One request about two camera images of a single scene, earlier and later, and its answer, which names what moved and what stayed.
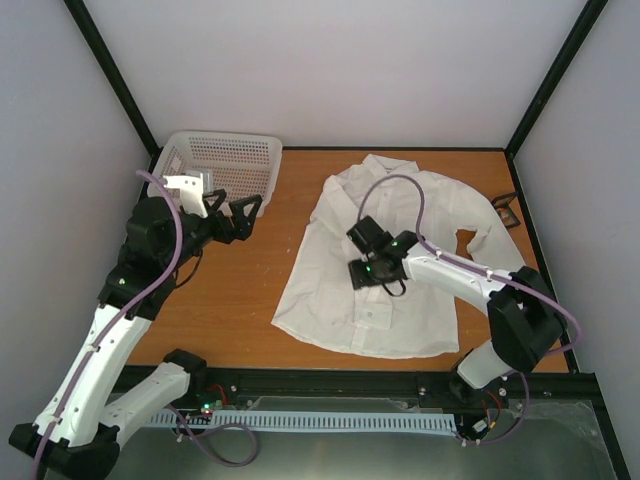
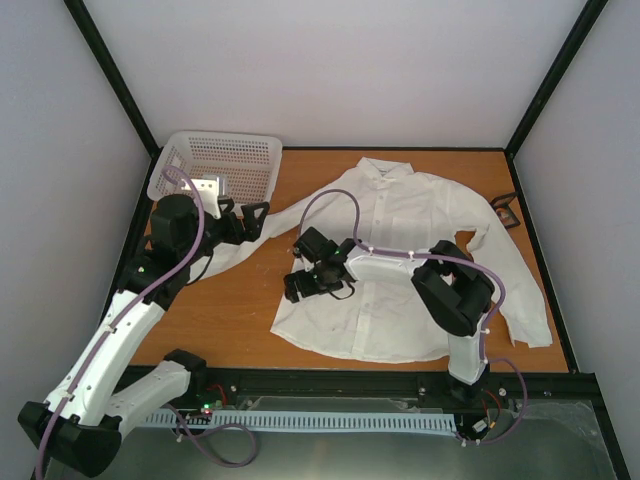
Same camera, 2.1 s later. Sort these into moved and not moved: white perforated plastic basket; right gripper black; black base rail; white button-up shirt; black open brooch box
Moved: right gripper black; white button-up shirt
Not moved: black base rail; white perforated plastic basket; black open brooch box
